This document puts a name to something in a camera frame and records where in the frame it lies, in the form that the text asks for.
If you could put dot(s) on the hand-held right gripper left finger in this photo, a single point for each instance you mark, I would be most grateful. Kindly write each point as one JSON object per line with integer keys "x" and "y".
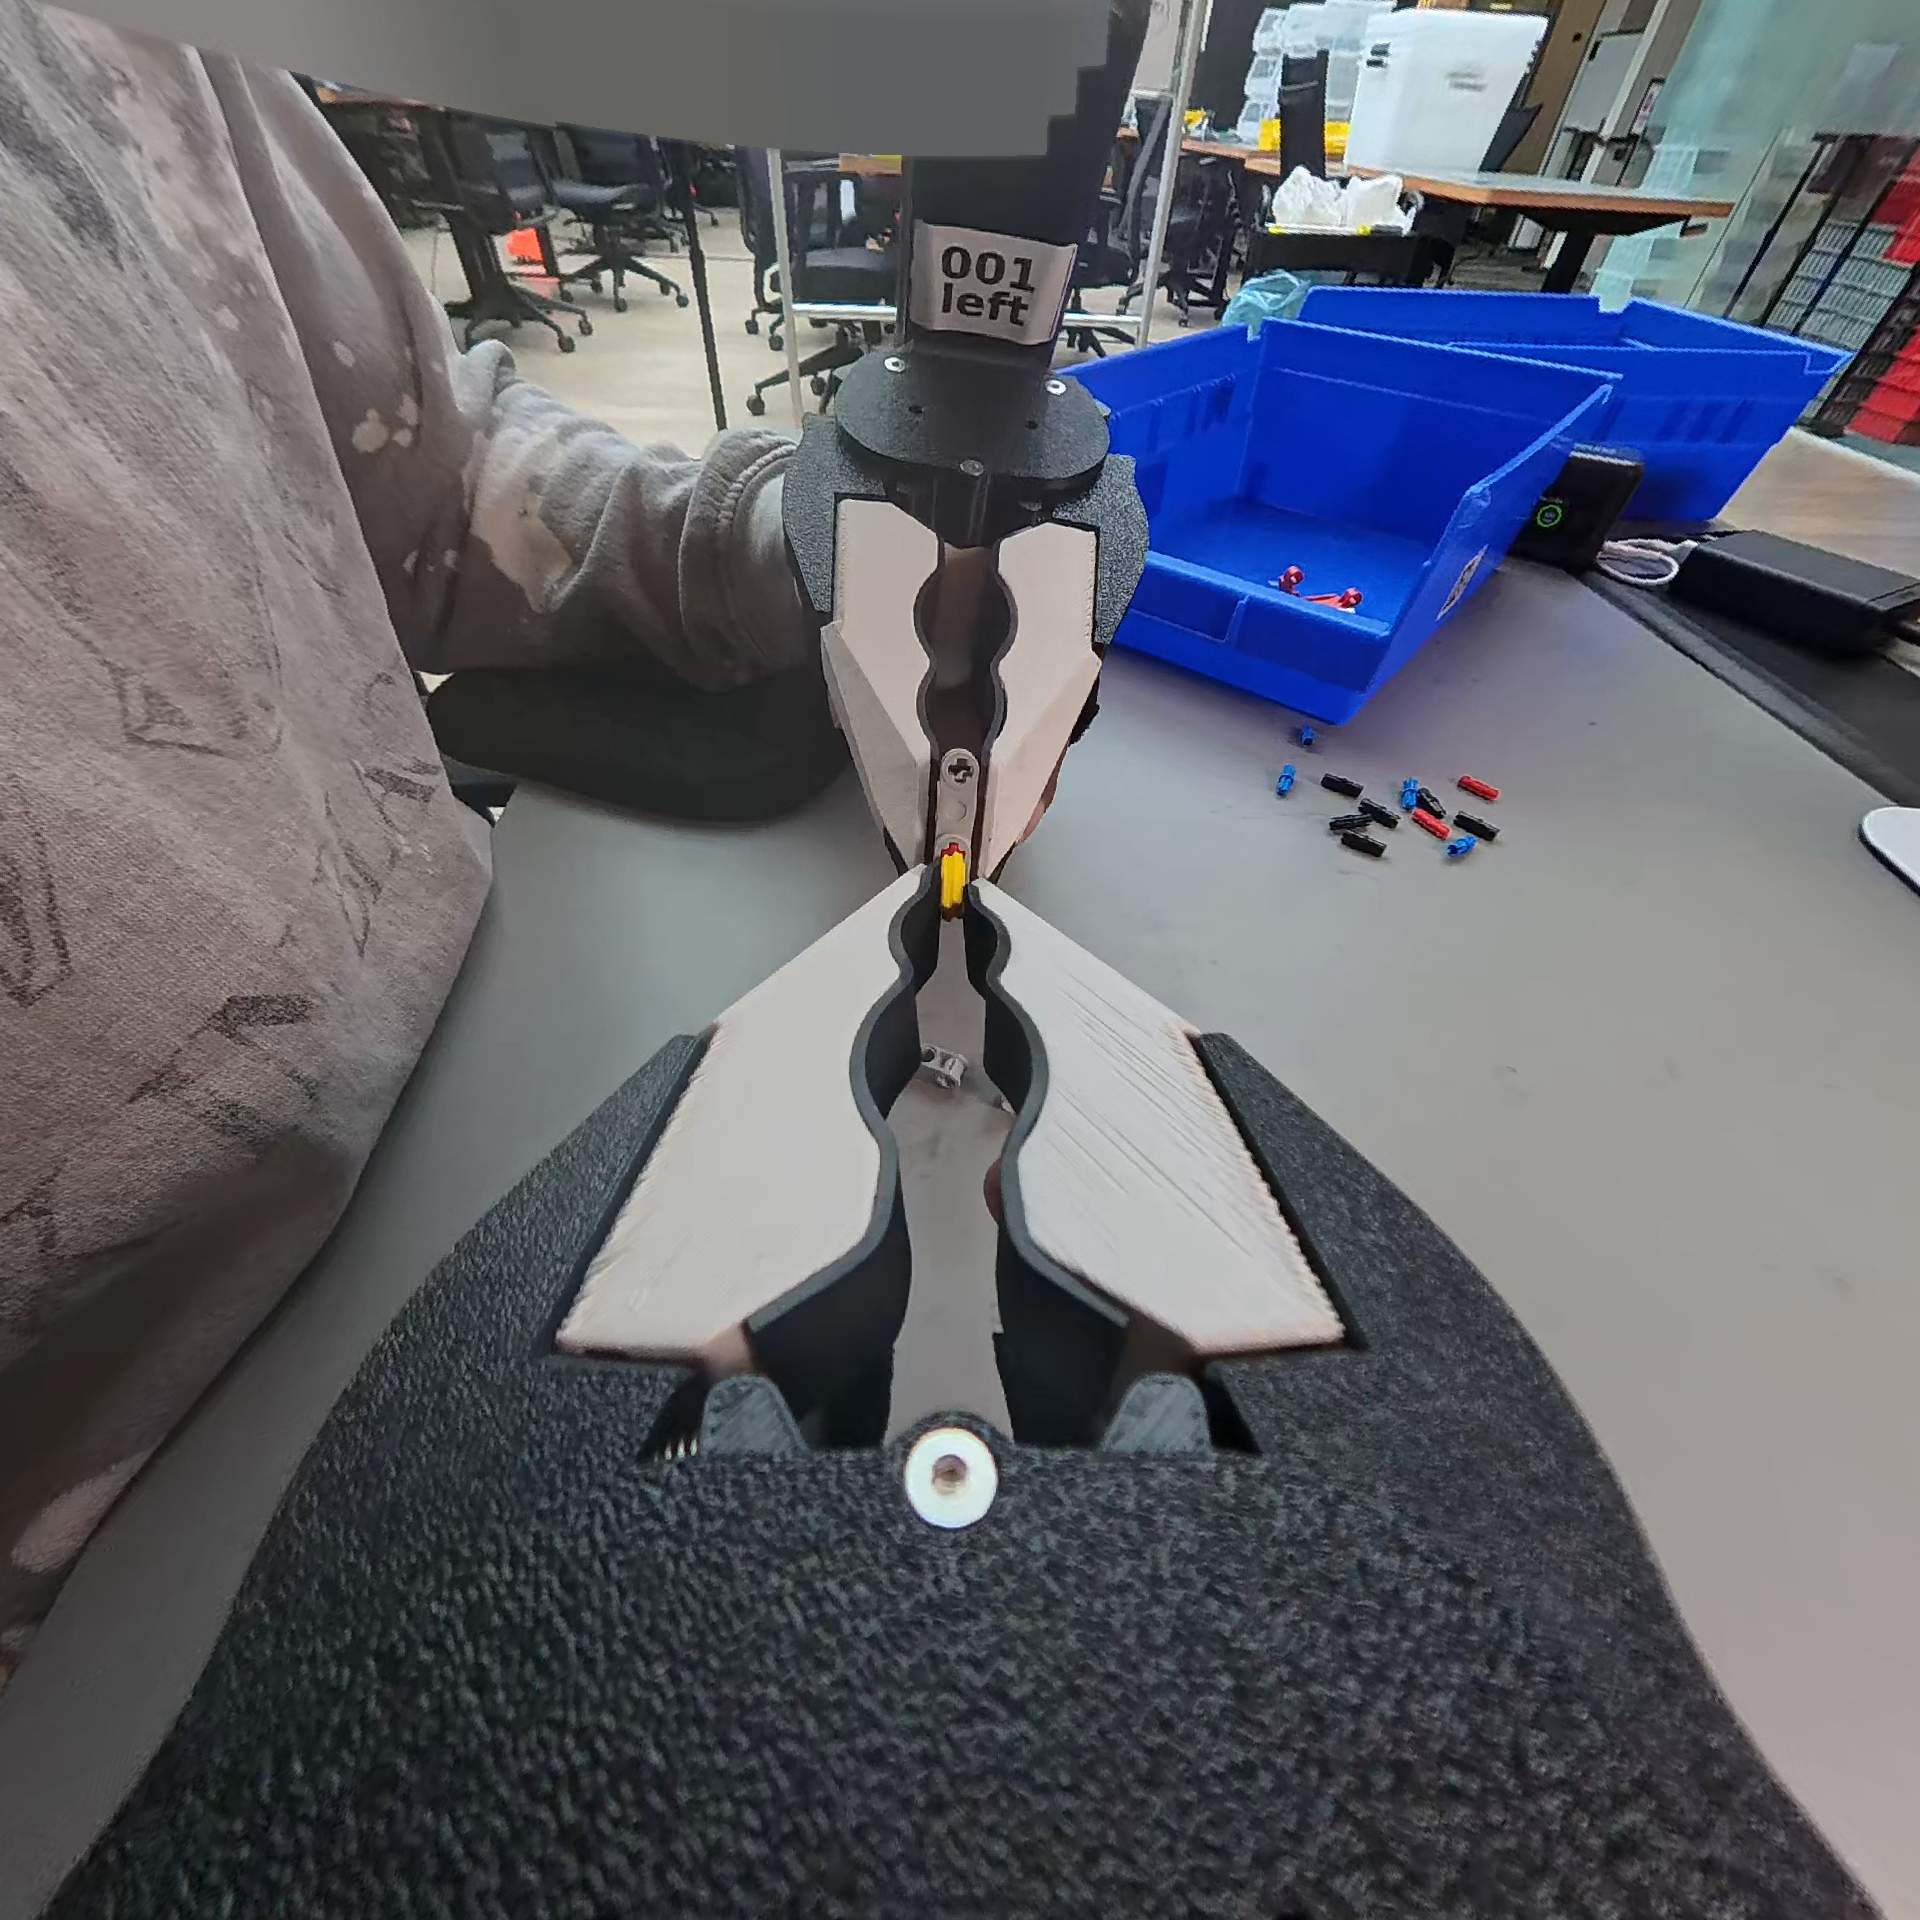
{"x": 734, "y": 1185}

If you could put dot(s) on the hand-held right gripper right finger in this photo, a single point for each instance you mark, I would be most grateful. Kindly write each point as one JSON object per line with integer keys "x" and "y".
{"x": 1168, "y": 1185}

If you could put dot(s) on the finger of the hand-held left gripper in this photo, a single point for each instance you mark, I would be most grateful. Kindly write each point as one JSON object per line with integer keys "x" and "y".
{"x": 1055, "y": 647}
{"x": 870, "y": 647}

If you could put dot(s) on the yellow toy axle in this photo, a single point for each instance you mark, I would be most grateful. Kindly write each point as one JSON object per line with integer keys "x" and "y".
{"x": 948, "y": 881}

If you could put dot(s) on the group of small brick pins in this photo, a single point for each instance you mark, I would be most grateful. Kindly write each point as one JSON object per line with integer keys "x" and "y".
{"x": 1423, "y": 821}

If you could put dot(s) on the person's left forearm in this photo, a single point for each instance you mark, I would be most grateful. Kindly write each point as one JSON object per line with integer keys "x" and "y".
{"x": 629, "y": 555}

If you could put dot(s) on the grey desk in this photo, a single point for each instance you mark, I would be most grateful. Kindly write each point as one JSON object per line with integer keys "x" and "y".
{"x": 1502, "y": 1124}

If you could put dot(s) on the black mesh rolling chair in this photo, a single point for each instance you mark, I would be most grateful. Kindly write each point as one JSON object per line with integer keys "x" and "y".
{"x": 501, "y": 222}
{"x": 623, "y": 193}
{"x": 822, "y": 267}

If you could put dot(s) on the black office chair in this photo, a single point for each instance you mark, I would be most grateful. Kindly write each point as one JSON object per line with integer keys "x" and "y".
{"x": 645, "y": 742}

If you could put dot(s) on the red brick pieces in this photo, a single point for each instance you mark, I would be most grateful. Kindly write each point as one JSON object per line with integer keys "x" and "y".
{"x": 1319, "y": 587}

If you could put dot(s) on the black stand pole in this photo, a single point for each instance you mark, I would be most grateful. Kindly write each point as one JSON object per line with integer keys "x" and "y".
{"x": 705, "y": 284}

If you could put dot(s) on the teal plastic bag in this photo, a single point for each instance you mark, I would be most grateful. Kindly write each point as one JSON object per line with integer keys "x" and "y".
{"x": 1268, "y": 302}

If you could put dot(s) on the blue plastic bin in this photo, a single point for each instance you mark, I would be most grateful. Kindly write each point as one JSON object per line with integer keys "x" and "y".
{"x": 1696, "y": 405}
{"x": 1351, "y": 448}

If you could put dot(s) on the crumpled white plastic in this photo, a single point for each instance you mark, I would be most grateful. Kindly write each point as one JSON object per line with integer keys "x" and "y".
{"x": 1334, "y": 205}

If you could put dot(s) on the small black device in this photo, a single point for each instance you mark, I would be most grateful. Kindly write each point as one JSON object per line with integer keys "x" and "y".
{"x": 1576, "y": 500}

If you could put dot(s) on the white storage box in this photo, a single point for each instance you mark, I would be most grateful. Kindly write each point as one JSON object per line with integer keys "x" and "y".
{"x": 1440, "y": 92}

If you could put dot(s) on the wooden-top work table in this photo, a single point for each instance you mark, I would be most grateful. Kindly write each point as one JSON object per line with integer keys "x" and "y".
{"x": 1576, "y": 205}

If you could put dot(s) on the person's grey patterned sweatshirt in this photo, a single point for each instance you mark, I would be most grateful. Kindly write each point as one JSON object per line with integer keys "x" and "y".
{"x": 178, "y": 748}

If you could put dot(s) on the black power adapter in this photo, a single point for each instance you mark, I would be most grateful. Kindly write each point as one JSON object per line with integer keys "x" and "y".
{"x": 1784, "y": 585}

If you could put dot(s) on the red storage bins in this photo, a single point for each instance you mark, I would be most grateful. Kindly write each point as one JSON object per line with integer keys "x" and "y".
{"x": 1883, "y": 314}

